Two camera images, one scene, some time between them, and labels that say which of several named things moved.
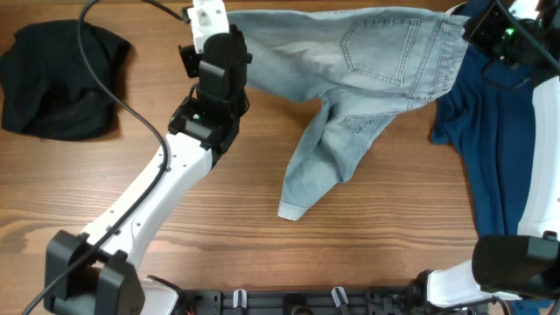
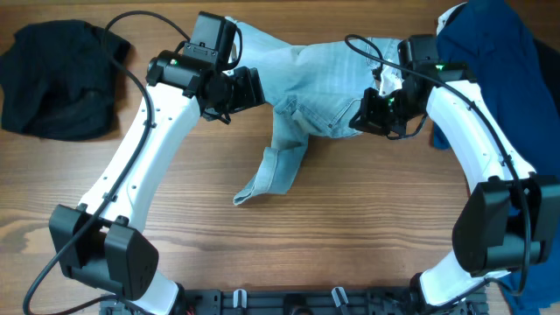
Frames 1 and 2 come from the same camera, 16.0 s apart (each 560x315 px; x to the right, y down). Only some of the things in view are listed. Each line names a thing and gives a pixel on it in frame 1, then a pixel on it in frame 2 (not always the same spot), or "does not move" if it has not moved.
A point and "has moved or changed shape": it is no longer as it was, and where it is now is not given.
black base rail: (312, 301) does not move
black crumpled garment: (48, 89) does not move
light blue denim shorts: (371, 65) has moved or changed shape
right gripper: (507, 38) to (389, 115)
